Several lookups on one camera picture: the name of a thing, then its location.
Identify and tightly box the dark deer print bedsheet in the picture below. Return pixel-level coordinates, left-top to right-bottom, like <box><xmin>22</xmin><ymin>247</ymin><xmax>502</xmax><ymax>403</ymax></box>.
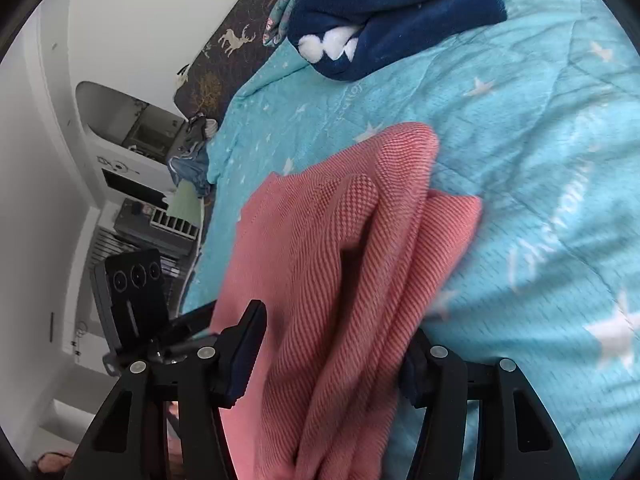
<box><xmin>172</xmin><ymin>0</ymin><xmax>301</xmax><ymax>121</ymax></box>

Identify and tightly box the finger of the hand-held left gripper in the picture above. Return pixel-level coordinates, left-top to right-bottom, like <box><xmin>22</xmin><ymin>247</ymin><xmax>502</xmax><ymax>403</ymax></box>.
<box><xmin>167</xmin><ymin>300</ymin><xmax>223</xmax><ymax>333</ymax></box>

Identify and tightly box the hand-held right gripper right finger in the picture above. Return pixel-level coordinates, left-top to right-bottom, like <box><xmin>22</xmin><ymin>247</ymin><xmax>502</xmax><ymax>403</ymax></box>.
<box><xmin>400</xmin><ymin>327</ymin><xmax>583</xmax><ymax>480</ymax></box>

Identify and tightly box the blue denim clothing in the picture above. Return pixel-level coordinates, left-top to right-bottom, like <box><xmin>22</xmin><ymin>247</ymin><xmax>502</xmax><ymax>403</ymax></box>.
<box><xmin>167</xmin><ymin>130</ymin><xmax>218</xmax><ymax>196</ymax></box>

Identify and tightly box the navy star fleece clothing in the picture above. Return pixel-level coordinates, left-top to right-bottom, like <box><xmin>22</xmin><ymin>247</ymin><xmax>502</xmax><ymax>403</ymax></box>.
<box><xmin>287</xmin><ymin>0</ymin><xmax>508</xmax><ymax>82</ymax></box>

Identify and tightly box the white slatted crib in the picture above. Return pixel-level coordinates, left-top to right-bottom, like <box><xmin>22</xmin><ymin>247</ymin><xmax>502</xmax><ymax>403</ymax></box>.
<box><xmin>90</xmin><ymin>205</ymin><xmax>203</xmax><ymax>286</ymax></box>

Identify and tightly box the turquoise star blanket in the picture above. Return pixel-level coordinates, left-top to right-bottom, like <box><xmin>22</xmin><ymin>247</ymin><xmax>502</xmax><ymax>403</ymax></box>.
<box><xmin>180</xmin><ymin>0</ymin><xmax>640</xmax><ymax>480</ymax></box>

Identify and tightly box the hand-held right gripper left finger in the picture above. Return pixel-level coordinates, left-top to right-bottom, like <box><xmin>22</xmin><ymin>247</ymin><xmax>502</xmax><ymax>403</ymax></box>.
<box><xmin>72</xmin><ymin>299</ymin><xmax>268</xmax><ymax>480</ymax></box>

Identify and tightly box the grey clothing pile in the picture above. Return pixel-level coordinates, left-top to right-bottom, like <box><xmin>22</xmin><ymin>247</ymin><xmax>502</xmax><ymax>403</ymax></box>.
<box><xmin>185</xmin><ymin>114</ymin><xmax>218</xmax><ymax>142</ymax></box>

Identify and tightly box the green bed cushion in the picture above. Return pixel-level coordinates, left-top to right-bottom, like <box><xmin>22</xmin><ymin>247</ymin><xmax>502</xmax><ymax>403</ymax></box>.
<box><xmin>167</xmin><ymin>180</ymin><xmax>206</xmax><ymax>221</ymax></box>

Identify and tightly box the grey floral cloth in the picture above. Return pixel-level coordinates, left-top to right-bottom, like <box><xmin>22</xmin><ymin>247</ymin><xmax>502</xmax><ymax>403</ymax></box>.
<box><xmin>262</xmin><ymin>0</ymin><xmax>381</xmax><ymax>46</ymax></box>

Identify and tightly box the pink knit garment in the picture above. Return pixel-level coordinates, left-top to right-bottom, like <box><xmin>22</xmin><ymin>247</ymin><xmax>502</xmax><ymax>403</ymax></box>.
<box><xmin>212</xmin><ymin>122</ymin><xmax>485</xmax><ymax>480</ymax></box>

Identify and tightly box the white wall cabinet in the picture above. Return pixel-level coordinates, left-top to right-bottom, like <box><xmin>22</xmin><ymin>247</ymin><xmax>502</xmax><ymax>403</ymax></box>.
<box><xmin>30</xmin><ymin>10</ymin><xmax>201</xmax><ymax>201</ymax></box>

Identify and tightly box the pink fuzzy cloth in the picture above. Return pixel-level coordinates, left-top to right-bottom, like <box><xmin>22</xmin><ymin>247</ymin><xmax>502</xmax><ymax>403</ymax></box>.
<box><xmin>30</xmin><ymin>451</ymin><xmax>76</xmax><ymax>480</ymax></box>

